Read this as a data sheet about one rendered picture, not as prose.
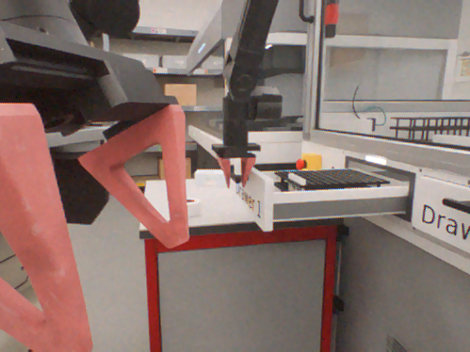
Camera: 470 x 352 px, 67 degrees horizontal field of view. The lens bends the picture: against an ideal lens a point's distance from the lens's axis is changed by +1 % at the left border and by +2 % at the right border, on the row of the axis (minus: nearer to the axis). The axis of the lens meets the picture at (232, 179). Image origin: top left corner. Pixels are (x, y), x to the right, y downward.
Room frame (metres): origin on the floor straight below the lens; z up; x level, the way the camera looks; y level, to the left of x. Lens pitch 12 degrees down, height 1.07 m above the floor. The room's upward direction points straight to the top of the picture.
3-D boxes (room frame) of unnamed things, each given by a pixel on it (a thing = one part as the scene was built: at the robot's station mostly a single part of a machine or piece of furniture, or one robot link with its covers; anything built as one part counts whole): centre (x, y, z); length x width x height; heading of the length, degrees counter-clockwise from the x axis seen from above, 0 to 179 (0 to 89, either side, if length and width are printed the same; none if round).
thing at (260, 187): (0.82, -0.04, 0.87); 0.29 x 0.02 x 0.11; 12
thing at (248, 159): (0.78, -0.01, 0.94); 0.07 x 0.07 x 0.09; 12
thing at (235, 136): (0.78, -0.01, 1.01); 0.10 x 0.07 x 0.07; 102
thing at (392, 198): (0.86, -0.25, 0.86); 0.40 x 0.26 x 0.06; 102
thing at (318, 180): (0.86, -0.24, 0.87); 0.22 x 0.18 x 0.06; 102
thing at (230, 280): (1.22, 0.02, 0.38); 0.62 x 0.58 x 0.76; 12
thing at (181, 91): (4.68, 0.70, 1.22); 0.41 x 0.32 x 0.28; 109
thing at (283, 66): (2.63, -0.33, 1.13); 1.78 x 1.14 x 0.45; 12
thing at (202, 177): (1.40, 0.09, 0.79); 0.13 x 0.09 x 0.05; 88
